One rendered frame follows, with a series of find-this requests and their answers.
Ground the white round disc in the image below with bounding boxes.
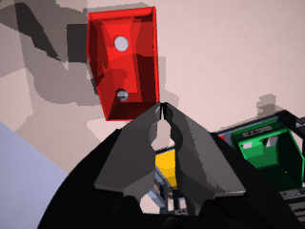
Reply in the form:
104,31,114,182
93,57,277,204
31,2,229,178
114,36,129,52

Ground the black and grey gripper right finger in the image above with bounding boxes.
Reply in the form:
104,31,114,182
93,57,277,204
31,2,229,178
162,102,304,229

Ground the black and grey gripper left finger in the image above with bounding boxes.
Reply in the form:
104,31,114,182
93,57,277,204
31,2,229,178
37,102,162,229

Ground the red bin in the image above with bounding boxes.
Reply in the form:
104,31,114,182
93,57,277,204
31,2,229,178
86,6,160,121

